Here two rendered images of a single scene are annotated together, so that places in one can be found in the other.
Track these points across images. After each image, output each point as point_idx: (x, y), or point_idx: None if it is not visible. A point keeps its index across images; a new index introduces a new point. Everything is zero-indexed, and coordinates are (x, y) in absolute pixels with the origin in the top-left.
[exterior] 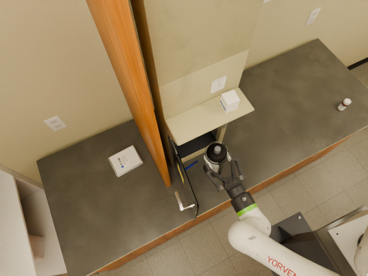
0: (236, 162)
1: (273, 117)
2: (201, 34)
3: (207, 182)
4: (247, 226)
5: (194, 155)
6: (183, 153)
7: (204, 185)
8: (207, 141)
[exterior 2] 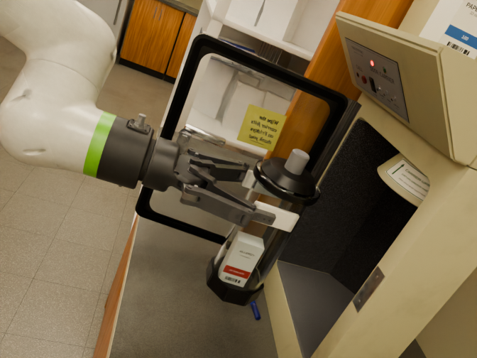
0: (240, 204)
1: None
2: None
3: (194, 303)
4: (94, 24)
5: (277, 307)
6: (291, 278)
7: (190, 293)
8: (309, 338)
